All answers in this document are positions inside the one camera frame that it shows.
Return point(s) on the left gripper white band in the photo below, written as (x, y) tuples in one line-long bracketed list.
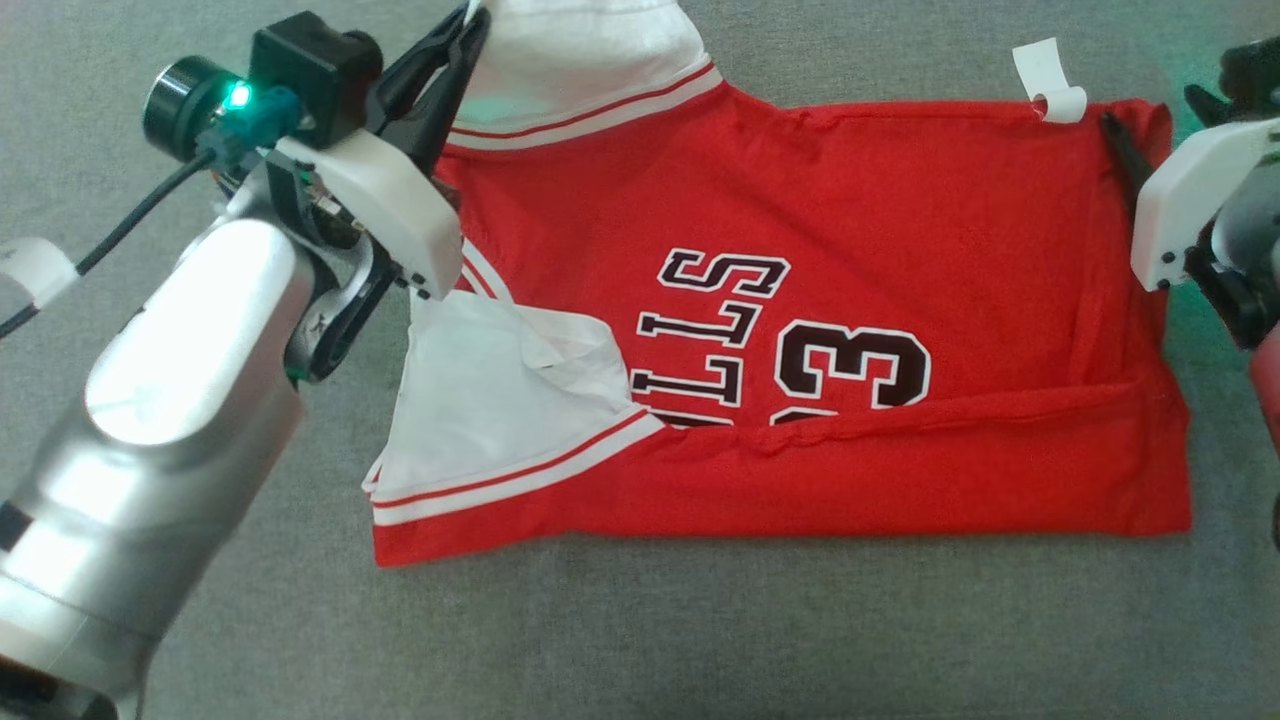
[(400, 215)]

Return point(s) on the grey fabric ottoman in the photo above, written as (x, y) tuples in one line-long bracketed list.
[(700, 640)]

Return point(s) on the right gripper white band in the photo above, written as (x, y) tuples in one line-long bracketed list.
[(1175, 210)]

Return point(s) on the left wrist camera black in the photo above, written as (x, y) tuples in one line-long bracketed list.
[(310, 70)]

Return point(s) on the red white basketball jersey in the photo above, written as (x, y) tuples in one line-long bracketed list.
[(900, 250)]

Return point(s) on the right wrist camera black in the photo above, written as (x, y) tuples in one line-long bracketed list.
[(1250, 75)]

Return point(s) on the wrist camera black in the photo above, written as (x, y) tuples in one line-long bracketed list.
[(1250, 75), (310, 70)]

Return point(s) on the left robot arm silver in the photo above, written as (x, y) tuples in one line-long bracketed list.
[(170, 400)]

